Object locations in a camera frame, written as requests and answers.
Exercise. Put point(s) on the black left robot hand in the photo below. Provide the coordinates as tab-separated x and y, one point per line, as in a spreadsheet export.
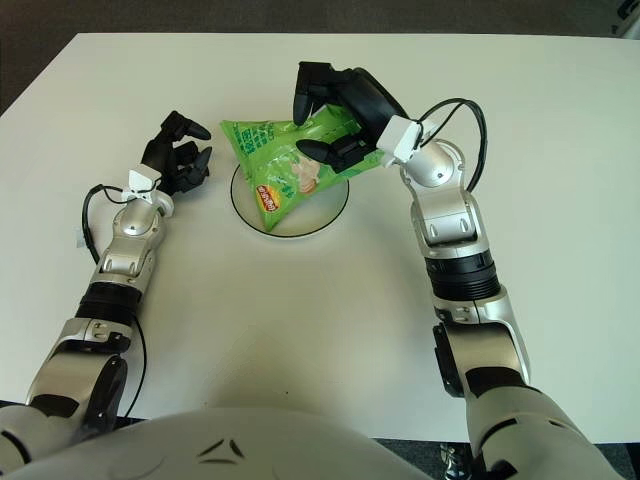
170	167

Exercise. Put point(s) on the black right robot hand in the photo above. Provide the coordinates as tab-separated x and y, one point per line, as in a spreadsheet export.
370	100

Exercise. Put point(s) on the green chips bag with logo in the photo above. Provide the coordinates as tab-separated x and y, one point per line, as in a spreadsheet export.
260	150

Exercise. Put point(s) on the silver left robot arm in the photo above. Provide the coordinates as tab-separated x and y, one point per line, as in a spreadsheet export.
125	255

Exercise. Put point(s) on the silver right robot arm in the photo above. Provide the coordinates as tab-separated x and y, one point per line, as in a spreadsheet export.
450	220

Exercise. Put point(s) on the white plate with black rim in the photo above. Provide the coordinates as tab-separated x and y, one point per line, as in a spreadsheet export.
310	215

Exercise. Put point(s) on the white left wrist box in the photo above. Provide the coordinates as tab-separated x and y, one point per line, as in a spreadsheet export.
142	177

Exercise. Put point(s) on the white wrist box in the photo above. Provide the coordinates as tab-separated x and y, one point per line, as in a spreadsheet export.
142	177
397	137

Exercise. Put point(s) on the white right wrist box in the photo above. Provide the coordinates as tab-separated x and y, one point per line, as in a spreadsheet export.
397	137

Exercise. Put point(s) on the grey background object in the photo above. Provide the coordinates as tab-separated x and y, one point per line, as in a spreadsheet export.
631	15

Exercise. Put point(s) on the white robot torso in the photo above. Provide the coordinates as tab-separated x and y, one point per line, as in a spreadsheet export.
225	440

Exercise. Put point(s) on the metal part under table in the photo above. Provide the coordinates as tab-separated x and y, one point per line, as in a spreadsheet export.
452	462

